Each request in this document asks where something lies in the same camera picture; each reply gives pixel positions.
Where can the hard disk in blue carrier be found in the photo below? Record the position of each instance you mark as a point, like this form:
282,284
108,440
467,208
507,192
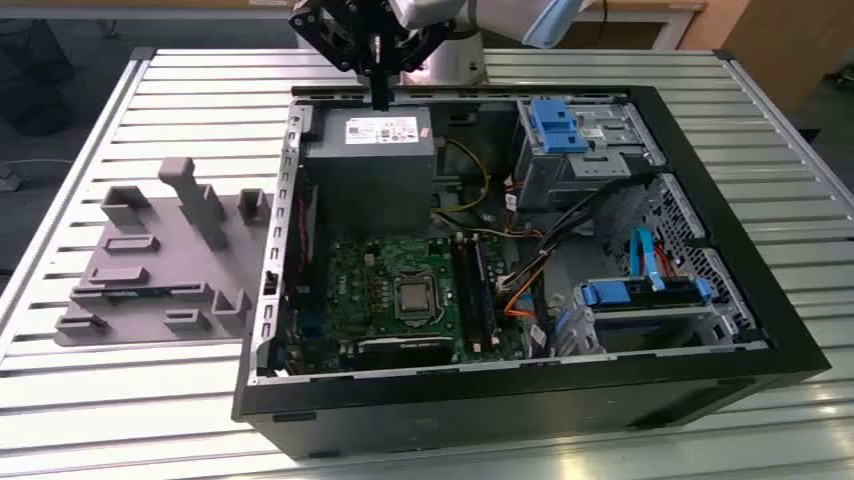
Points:
608,294

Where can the CPU socket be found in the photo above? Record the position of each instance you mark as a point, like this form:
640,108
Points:
414,276

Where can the green motherboard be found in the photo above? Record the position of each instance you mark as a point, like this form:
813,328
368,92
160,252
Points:
354,300

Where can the blue drive bay latch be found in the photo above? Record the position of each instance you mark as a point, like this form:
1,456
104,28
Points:
557,125

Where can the metal disk bay cage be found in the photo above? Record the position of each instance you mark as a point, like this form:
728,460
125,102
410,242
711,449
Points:
655,312

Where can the wooden desk white legs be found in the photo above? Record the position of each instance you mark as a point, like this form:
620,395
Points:
675,30

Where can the grey parts rack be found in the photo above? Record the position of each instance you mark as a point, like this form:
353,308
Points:
168,250

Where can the black PC case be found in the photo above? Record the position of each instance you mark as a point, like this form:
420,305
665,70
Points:
468,415

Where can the wooden cabinet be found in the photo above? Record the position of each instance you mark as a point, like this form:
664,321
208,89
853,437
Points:
788,50

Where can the black graphics card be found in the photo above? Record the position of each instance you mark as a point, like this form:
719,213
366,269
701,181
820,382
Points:
401,350

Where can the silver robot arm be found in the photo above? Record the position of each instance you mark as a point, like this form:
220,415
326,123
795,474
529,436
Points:
455,60

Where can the metal optical drive cage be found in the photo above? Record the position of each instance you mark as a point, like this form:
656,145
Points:
601,165

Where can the black mesh waste bin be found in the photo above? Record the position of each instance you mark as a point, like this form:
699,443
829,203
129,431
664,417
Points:
34,90

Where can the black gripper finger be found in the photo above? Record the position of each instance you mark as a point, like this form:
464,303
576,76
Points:
317,37
417,47

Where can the black RAM slot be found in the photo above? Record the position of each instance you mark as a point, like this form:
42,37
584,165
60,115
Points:
463,285

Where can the grey power supply unit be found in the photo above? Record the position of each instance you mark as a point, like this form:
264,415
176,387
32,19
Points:
368,190

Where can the silver CPU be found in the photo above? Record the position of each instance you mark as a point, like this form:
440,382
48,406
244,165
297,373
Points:
416,299

